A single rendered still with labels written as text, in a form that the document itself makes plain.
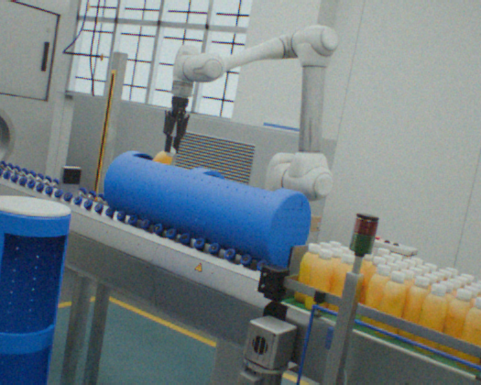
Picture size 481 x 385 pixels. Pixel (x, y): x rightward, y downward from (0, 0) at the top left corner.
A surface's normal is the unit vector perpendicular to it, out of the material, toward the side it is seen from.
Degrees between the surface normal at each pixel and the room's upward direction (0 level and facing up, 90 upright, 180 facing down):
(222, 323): 109
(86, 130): 90
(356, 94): 90
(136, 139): 90
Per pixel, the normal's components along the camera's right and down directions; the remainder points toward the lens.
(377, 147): -0.54, 0.00
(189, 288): -0.63, 0.32
